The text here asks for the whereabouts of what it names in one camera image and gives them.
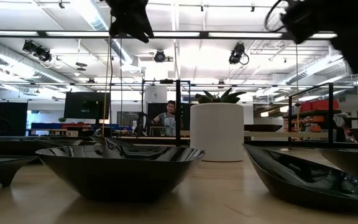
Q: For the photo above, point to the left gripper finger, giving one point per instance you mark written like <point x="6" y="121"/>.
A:
<point x="146" y="32"/>
<point x="137" y="35"/>

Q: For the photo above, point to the black teardrop mini plate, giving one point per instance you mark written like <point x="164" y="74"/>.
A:
<point x="26" y="149"/>
<point x="306" y="186"/>
<point x="117" y="142"/>

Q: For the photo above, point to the black background robot arm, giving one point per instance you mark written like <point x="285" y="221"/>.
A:
<point x="140" y="124"/>

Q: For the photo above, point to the black ceiling disc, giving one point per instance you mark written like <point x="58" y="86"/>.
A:
<point x="81" y="64"/>

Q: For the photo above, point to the red storage bin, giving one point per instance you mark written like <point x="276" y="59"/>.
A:
<point x="319" y="105"/>
<point x="76" y="126"/>

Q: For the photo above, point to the person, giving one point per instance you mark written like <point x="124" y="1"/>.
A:
<point x="168" y="119"/>

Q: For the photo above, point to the green succulent plant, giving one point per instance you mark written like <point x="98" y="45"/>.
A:
<point x="225" y="99"/>

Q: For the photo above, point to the white cylindrical plant pot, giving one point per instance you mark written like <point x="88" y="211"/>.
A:
<point x="217" y="133"/>

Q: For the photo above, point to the blue storage bin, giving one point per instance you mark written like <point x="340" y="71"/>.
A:
<point x="45" y="126"/>

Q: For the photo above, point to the black partition panel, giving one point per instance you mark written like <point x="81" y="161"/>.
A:
<point x="9" y="118"/>

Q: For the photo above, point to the black mounted camera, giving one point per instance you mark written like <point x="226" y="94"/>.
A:
<point x="37" y="51"/>
<point x="237" y="53"/>
<point x="159" y="56"/>

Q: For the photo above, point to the black aluminium rig frame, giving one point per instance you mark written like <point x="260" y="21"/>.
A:
<point x="204" y="35"/>

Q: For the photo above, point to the black wall monitor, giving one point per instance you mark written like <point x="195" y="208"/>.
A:
<point x="85" y="105"/>

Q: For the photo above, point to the wooden shelf with black frame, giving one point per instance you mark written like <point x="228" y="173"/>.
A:
<point x="306" y="134"/>

